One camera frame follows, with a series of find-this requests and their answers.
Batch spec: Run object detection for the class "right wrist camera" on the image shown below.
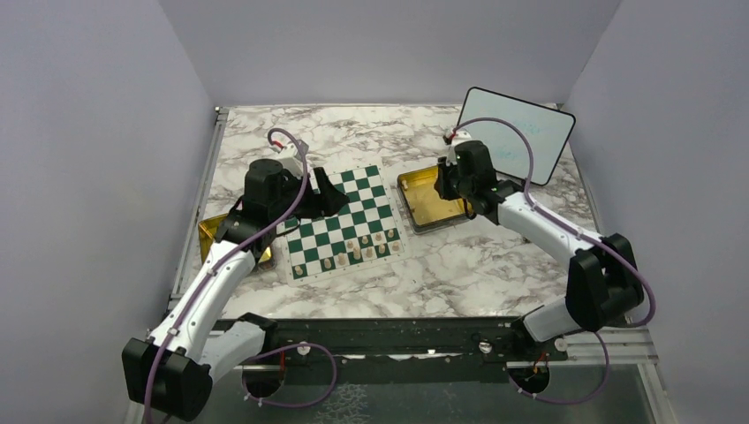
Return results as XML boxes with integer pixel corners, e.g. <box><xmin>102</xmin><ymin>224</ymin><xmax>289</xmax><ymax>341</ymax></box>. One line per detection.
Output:
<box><xmin>443</xmin><ymin>129</ymin><xmax>473</xmax><ymax>165</ymax></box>

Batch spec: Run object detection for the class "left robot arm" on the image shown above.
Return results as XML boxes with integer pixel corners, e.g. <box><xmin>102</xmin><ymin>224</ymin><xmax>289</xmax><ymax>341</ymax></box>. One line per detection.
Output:
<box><xmin>122</xmin><ymin>159</ymin><xmax>349</xmax><ymax>421</ymax></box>

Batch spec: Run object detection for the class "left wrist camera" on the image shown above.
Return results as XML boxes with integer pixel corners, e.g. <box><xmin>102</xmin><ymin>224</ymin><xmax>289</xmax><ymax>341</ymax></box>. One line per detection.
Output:
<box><xmin>276</xmin><ymin>140</ymin><xmax>309</xmax><ymax>179</ymax></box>

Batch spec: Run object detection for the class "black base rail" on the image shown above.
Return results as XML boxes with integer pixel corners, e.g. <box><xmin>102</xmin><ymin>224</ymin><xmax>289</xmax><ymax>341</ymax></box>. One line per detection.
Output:
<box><xmin>161</xmin><ymin>315</ymin><xmax>656</xmax><ymax>388</ymax></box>

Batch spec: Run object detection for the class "gold tin with dark pieces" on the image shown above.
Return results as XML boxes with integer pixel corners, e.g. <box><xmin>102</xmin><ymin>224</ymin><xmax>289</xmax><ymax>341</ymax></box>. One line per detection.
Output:
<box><xmin>197</xmin><ymin>213</ymin><xmax>275</xmax><ymax>270</ymax></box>

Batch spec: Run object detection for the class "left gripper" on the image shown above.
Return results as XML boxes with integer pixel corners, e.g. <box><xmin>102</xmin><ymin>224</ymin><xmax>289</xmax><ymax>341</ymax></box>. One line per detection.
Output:
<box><xmin>270</xmin><ymin>167</ymin><xmax>350</xmax><ymax>223</ymax></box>

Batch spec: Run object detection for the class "small whiteboard on stand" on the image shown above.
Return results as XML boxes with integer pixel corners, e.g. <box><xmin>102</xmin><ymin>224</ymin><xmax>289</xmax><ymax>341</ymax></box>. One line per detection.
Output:
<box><xmin>458</xmin><ymin>87</ymin><xmax>576</xmax><ymax>186</ymax></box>

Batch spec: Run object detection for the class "green white chess board mat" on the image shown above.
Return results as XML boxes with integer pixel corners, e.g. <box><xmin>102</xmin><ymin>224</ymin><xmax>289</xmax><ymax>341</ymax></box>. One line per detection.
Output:
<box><xmin>276</xmin><ymin>160</ymin><xmax>411</xmax><ymax>284</ymax></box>

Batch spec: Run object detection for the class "gold tin with light pieces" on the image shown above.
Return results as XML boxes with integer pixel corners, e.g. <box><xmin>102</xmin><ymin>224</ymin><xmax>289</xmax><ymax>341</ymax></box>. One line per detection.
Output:
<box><xmin>397</xmin><ymin>165</ymin><xmax>467</xmax><ymax>234</ymax></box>

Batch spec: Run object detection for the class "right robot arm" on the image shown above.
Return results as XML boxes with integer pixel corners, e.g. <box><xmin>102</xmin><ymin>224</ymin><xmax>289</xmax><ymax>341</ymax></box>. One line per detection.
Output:
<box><xmin>435</xmin><ymin>140</ymin><xmax>645</xmax><ymax>360</ymax></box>

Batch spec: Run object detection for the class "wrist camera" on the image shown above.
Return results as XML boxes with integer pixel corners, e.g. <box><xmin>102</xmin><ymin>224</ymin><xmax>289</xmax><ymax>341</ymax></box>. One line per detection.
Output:
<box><xmin>276</xmin><ymin>140</ymin><xmax>309</xmax><ymax>179</ymax></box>
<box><xmin>443</xmin><ymin>129</ymin><xmax>473</xmax><ymax>165</ymax></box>

